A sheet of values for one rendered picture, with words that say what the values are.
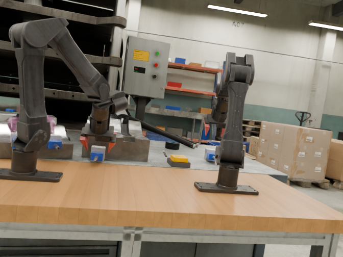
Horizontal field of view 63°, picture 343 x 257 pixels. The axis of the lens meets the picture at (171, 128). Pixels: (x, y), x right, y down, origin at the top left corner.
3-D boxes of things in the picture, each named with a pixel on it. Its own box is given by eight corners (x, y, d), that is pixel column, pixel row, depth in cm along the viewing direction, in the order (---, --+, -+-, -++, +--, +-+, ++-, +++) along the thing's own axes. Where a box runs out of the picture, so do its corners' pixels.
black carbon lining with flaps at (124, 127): (133, 141, 118) (136, 119, 118) (94, 137, 114) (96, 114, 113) (125, 130, 152) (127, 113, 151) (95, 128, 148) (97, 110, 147)
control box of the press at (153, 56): (147, 242, 209) (172, 42, 196) (104, 242, 201) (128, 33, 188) (142, 228, 230) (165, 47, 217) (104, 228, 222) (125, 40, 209)
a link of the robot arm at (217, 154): (216, 144, 92) (218, 147, 87) (242, 148, 92) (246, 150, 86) (213, 162, 93) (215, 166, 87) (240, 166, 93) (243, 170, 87)
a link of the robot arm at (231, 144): (217, 160, 93) (228, 68, 98) (238, 163, 93) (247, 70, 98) (220, 160, 87) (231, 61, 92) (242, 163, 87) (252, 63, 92)
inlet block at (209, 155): (221, 166, 125) (222, 154, 125) (210, 164, 124) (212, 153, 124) (213, 159, 138) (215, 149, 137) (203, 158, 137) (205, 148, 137)
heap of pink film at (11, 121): (58, 137, 111) (59, 118, 111) (6, 135, 102) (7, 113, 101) (48, 128, 133) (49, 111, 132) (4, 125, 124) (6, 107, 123)
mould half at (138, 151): (147, 161, 115) (151, 129, 114) (81, 157, 108) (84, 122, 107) (133, 142, 163) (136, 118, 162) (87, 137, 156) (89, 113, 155)
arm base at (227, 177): (196, 160, 90) (202, 165, 84) (252, 165, 94) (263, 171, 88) (193, 184, 91) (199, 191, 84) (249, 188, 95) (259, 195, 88)
